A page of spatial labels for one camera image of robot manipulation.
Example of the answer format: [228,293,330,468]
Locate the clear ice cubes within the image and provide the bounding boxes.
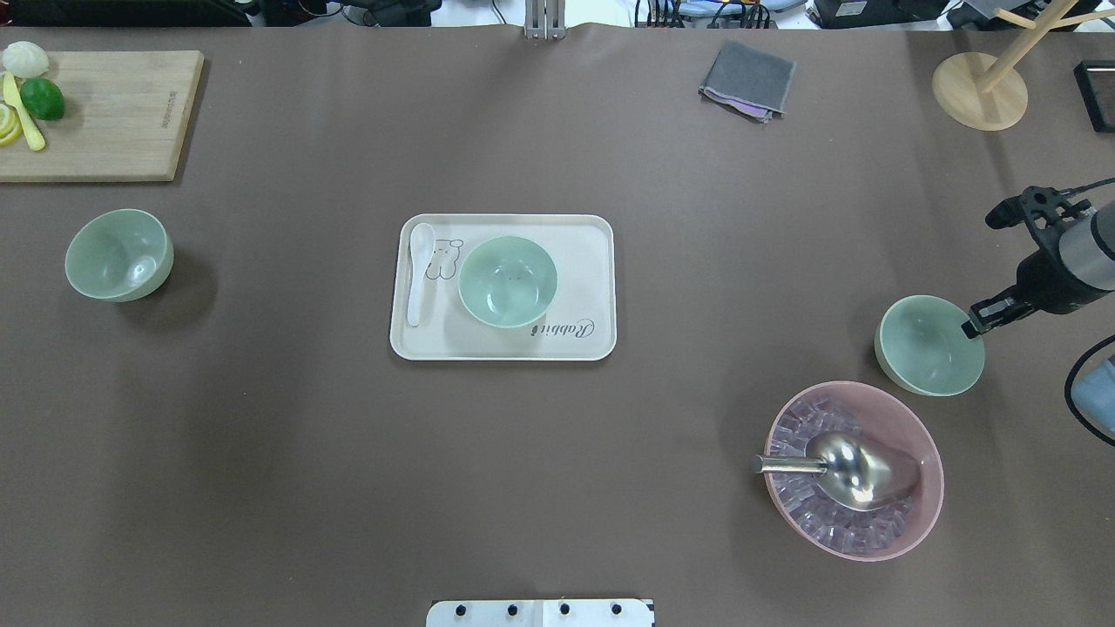
[767,398,913,554]

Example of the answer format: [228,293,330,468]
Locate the wooden stand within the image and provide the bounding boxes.
[932,1,1114,131]

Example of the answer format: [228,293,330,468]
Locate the white ceramic spoon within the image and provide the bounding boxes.
[406,222,436,327]

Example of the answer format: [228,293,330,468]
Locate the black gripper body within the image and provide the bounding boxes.
[1017,199,1098,314]

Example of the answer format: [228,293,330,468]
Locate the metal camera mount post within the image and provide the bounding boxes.
[524,0,566,40]

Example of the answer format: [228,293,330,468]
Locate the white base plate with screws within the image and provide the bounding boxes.
[426,598,656,626]

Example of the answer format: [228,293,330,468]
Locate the wooden cutting board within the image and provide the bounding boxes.
[1,51,204,183]

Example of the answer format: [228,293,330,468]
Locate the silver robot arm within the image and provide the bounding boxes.
[961,186,1114,339]

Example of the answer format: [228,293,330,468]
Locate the green bowl on tray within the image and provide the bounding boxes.
[458,235,560,329]

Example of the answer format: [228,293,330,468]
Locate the pink bowl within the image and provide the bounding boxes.
[765,382,944,563]

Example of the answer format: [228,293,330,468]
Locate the white rabbit tray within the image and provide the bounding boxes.
[389,213,618,361]

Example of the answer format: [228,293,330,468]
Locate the yellow plastic knife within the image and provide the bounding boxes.
[3,71,45,152]

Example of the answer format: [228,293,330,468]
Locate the white garlic bulb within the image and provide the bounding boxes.
[1,41,51,79]

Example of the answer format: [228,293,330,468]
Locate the green lime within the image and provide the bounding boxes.
[19,77,66,120]

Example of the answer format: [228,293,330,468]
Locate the metal ice scoop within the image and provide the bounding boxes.
[750,431,921,512]

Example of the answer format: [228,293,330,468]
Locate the green bowl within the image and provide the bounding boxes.
[875,295,986,397]
[458,235,560,329]
[64,209,174,302]

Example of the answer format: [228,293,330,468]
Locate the lemon slices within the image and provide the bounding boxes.
[0,102,23,146]

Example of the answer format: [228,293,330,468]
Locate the grey folded cloth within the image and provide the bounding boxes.
[699,41,797,124]

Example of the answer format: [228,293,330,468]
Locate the black box at right edge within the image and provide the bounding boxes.
[1072,60,1114,132]

